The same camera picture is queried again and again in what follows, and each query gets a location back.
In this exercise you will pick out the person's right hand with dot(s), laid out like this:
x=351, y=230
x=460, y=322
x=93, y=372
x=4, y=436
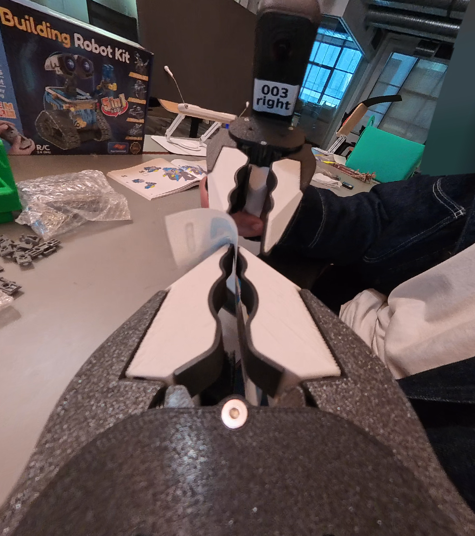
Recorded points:
x=248, y=226

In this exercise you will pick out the white desk lamp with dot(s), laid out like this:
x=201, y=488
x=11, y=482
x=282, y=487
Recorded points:
x=204, y=112

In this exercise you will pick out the dark denim jacket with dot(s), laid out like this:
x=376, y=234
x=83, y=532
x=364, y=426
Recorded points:
x=464, y=439

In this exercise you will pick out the open instruction booklet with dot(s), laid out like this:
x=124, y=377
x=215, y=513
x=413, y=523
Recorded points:
x=153, y=178

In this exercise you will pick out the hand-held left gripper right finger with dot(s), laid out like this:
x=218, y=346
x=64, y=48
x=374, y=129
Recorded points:
x=292, y=335

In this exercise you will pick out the grey desk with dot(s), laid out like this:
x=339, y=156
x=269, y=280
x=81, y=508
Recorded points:
x=95, y=314

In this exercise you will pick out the dark blue toy box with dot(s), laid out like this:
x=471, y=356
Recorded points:
x=74, y=83

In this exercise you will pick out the teal green box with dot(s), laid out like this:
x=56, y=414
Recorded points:
x=388, y=155

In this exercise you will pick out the black partition panel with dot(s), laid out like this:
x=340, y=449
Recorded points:
x=199, y=42

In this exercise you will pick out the blue and white sticker sheet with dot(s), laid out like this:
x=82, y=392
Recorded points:
x=195, y=234

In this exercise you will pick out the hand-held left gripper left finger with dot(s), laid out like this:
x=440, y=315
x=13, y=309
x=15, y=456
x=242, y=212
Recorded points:
x=174, y=335

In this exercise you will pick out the pile of grey brick connectors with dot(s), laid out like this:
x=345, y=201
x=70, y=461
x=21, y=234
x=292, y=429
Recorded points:
x=23, y=249

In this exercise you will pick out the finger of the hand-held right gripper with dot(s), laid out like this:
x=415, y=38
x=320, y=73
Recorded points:
x=285, y=197
x=223, y=180

